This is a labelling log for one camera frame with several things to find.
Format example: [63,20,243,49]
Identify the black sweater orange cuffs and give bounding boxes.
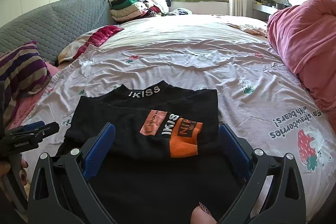
[58,81,242,223]

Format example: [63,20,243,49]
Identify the stack of folded clothes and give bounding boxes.
[108,0,167,23]

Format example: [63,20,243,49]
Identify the person's left hand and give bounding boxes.
[0,157,29,204]

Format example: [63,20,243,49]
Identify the person's right hand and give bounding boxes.
[190,202,217,224]

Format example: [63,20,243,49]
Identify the purple striped pillow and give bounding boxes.
[0,40,53,109]

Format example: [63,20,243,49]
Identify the pink strawberry bear bedsheet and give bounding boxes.
[24,15,335,220]

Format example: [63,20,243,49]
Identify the red and cream blanket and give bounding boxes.
[58,25,123,65]

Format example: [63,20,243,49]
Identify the grey quilted headboard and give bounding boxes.
[1,0,115,63]

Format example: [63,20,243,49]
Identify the pink comforter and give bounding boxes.
[267,0,335,127]

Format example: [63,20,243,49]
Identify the white side desk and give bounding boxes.
[252,0,291,22]

